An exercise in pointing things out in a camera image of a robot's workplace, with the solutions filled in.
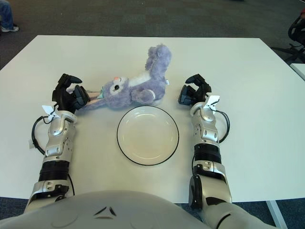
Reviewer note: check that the grey robot torso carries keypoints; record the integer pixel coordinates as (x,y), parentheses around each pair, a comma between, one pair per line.
(107,210)

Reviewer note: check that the seated person in jeans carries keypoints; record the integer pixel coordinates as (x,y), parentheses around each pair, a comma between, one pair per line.
(6,14)

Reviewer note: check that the white table leg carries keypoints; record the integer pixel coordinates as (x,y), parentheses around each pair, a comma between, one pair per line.
(276,214)

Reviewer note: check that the black office chair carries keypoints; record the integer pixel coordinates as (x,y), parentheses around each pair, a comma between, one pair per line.
(295,28)

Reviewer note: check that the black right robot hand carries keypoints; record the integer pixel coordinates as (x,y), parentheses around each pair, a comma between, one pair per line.
(201,91)

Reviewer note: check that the purple plush bunny doll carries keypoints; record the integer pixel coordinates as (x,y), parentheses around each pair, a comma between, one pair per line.
(147,83)

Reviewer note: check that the white plate with black rim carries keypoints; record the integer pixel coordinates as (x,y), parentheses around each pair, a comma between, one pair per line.
(147,138)

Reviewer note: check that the white neighbouring table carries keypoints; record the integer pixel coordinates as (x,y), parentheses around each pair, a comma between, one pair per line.
(300,70)

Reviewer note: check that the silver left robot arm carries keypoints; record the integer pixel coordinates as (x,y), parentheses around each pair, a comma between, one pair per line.
(57,133)

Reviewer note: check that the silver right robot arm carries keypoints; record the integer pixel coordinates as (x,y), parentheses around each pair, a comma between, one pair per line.
(207,133)

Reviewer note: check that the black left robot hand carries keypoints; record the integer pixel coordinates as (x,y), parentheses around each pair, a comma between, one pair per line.
(63,96)

